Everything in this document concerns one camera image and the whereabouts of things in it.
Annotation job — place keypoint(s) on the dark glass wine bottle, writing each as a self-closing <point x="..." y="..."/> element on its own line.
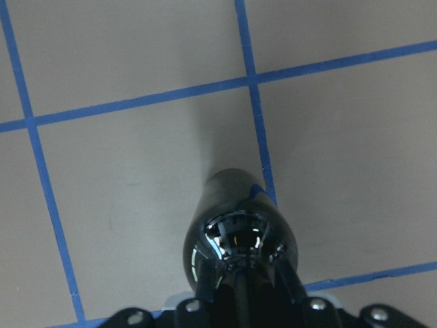
<point x="240" y="255"/>

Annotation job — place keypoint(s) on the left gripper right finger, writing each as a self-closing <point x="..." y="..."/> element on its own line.
<point x="320" y="312"/>

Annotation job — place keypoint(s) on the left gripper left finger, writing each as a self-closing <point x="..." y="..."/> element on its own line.
<point x="193" y="313"/>

